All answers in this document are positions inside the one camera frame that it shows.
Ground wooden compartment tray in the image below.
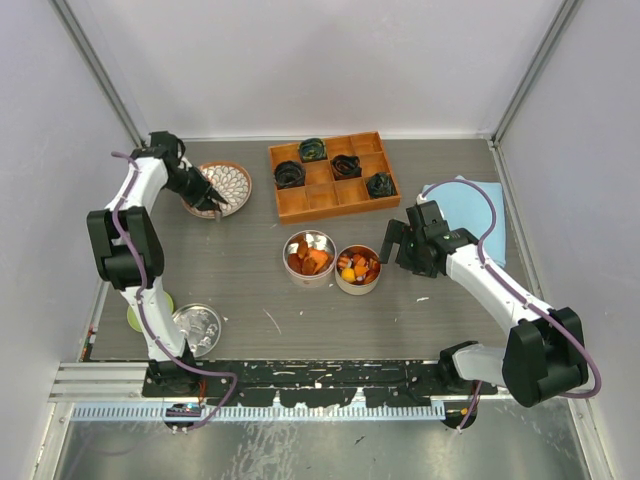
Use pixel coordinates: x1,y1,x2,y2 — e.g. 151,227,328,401
274,131,402,224

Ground short pink lunch tin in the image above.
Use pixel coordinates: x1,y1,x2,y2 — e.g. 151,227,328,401
334,245,381,296

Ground red sausage piece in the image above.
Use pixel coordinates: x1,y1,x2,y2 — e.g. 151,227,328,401
364,258,381,284

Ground round metal lid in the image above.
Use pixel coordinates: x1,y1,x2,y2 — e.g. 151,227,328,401
173,303,222,358

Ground dark seaweed roll centre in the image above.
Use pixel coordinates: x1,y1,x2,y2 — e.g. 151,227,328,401
330,154,362,181

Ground orange shrimp piece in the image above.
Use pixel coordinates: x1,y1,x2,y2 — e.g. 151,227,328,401
302,248,333,276

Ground green object behind lid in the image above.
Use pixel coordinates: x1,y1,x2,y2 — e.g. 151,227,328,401
126,293,175,333

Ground dark seaweed roll back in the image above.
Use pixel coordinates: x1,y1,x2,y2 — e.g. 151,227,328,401
298,137,327,163

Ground white slotted cable duct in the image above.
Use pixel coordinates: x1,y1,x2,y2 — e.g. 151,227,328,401
70,401,446,422

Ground tall pink lunch tin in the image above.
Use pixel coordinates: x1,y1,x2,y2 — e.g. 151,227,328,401
282,230,337,288

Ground aluminium frame rail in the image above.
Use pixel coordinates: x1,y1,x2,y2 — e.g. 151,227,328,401
49,362,147,402

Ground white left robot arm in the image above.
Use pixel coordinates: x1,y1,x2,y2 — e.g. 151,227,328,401
86,131,227,396

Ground dark seaweed roll right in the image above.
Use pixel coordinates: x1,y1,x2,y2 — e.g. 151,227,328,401
366,172,397,199

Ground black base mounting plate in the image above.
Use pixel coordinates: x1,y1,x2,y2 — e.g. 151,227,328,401
142,360,475,408

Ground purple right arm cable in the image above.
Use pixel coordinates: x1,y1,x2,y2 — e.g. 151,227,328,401
417,178,602,399

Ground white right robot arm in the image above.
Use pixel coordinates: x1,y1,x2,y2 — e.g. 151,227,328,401
379,201,594,407

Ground brown fried cutlet piece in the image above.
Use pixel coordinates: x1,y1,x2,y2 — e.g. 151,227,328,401
296,240,309,259

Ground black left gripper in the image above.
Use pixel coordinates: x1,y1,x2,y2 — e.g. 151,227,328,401
163,165,224,211

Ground brown meat piece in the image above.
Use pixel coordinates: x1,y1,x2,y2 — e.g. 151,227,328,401
287,253,303,274

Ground brown patterned food plate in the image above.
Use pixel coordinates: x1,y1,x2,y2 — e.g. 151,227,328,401
182,162,252,220

